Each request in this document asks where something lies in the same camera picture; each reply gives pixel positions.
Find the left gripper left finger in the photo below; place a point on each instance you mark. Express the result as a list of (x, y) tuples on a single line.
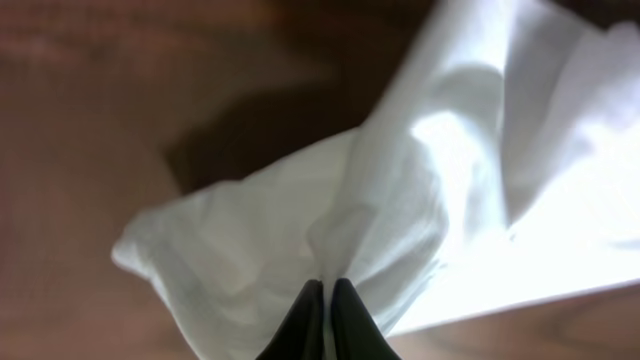
[(300, 334)]

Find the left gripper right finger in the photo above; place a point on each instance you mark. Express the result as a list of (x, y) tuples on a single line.
[(356, 335)]

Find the white printed t-shirt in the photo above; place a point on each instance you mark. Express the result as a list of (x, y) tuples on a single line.
[(500, 169)]

